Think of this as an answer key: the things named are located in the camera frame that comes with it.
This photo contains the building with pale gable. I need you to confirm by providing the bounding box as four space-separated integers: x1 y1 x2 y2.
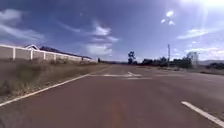
23 43 41 52

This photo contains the tall dark tree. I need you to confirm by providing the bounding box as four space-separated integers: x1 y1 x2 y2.
127 51 137 65

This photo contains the white edge line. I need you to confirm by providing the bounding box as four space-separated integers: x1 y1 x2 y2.
0 67 109 108

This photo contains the white dashed centre line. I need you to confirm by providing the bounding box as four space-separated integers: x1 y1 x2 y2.
180 100 224 128

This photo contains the long pale boundary wall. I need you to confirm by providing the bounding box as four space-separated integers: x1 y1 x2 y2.
0 44 99 63

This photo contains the row of dark trees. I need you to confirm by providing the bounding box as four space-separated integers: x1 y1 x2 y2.
133 51 200 70

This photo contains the reddish brown asphalt road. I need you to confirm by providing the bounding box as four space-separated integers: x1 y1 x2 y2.
0 63 224 128

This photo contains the dry grass verge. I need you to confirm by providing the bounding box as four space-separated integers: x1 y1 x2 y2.
0 58 111 103

